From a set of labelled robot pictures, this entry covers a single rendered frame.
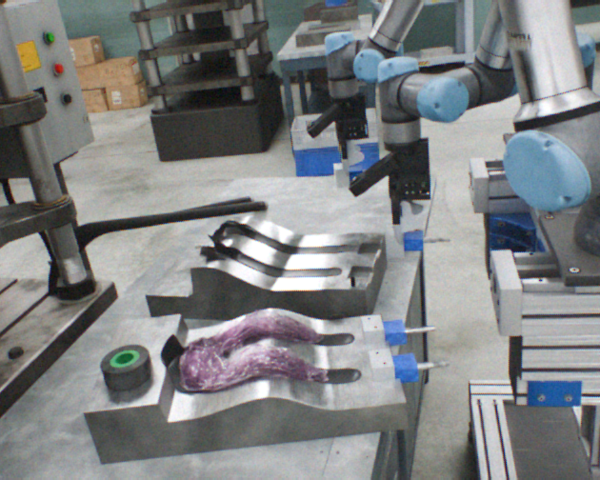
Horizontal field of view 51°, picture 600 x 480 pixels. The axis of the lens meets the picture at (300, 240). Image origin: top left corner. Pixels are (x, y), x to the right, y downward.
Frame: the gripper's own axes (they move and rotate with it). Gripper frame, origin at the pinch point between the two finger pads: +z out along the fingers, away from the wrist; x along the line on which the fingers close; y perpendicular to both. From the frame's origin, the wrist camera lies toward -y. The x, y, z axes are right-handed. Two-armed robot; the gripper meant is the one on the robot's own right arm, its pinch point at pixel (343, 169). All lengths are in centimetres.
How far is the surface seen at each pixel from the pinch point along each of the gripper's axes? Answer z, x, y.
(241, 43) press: 6, 341, -44
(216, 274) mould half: 3, -46, -32
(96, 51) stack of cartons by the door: 26, 600, -229
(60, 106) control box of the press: -26, 7, -73
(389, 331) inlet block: 8, -68, 0
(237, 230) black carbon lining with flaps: 0.7, -30.6, -28.0
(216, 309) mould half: 12, -46, -34
